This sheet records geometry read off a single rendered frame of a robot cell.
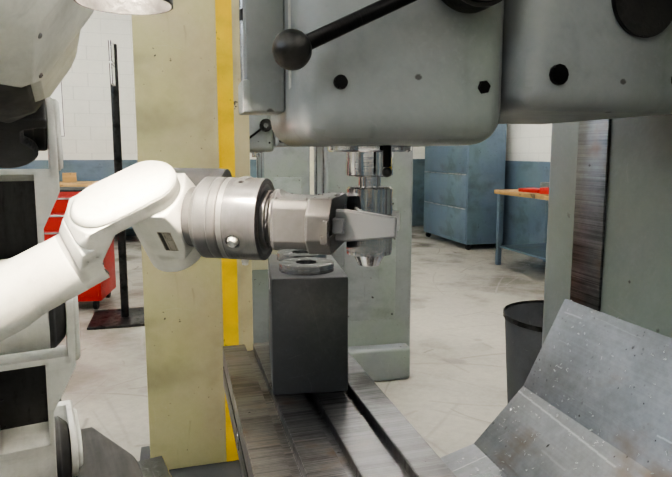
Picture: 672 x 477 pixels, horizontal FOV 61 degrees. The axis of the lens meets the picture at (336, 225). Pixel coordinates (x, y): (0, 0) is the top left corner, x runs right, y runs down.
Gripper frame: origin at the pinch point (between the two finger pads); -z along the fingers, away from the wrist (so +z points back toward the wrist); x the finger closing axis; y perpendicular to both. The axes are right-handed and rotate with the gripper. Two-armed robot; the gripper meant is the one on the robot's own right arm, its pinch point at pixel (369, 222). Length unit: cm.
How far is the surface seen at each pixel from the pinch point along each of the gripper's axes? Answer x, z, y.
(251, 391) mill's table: 25.2, 20.9, 30.8
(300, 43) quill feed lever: -16.9, 3.5, -15.0
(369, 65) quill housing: -10.5, -0.9, -14.3
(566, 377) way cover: 21.6, -25.6, 23.2
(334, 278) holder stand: 27.0, 8.1, 12.2
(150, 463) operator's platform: 88, 72, 84
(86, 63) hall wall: 754, 514, -134
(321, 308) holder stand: 26.4, 10.0, 16.9
